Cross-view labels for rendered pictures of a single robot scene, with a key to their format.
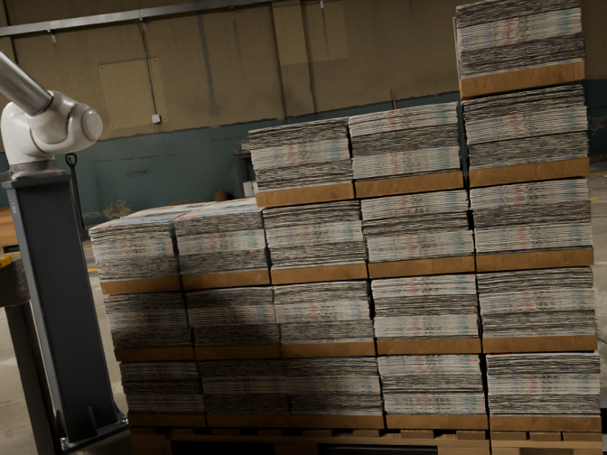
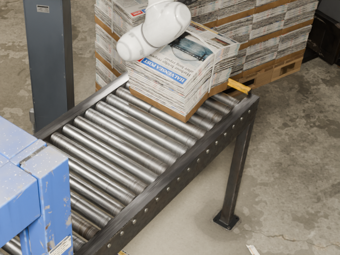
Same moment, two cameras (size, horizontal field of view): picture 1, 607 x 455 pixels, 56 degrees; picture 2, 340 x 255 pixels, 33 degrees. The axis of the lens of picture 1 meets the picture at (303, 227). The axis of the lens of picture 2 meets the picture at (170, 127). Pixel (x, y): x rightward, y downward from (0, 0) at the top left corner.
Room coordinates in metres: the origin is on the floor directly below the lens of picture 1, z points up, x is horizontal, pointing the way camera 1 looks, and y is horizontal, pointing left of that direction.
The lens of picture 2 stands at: (0.17, 2.63, 2.29)
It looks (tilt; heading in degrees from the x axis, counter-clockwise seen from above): 40 degrees down; 304
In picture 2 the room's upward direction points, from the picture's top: 6 degrees clockwise
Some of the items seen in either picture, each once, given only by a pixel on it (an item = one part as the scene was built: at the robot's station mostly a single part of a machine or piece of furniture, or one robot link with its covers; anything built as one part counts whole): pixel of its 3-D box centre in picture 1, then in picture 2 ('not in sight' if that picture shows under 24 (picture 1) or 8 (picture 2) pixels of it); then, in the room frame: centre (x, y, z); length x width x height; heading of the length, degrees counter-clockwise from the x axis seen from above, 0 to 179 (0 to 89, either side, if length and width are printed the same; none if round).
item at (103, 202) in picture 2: not in sight; (73, 183); (1.24, 1.64, 0.77); 0.47 x 0.05 x 0.05; 2
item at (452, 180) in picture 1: (413, 177); not in sight; (1.69, -0.35, 0.86); 0.38 x 0.29 x 0.04; 163
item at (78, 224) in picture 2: not in sight; (47, 204); (1.23, 1.77, 0.77); 0.47 x 0.05 x 0.05; 2
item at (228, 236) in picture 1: (296, 323); (193, 39); (1.81, 0.07, 0.42); 1.17 x 0.39 x 0.83; 74
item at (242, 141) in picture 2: not in sight; (236, 173); (1.02, 0.79, 0.34); 0.06 x 0.06 x 0.68; 2
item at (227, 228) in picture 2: not in sight; (226, 219); (1.01, 0.79, 0.01); 0.14 x 0.13 x 0.01; 2
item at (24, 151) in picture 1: (28, 132); not in sight; (2.09, 0.94, 1.17); 0.18 x 0.16 x 0.22; 66
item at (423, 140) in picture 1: (409, 148); not in sight; (1.69, -0.34, 0.95); 0.38 x 0.29 x 0.23; 163
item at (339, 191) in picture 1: (318, 187); not in sight; (1.77, -0.06, 0.86); 0.38 x 0.29 x 0.04; 164
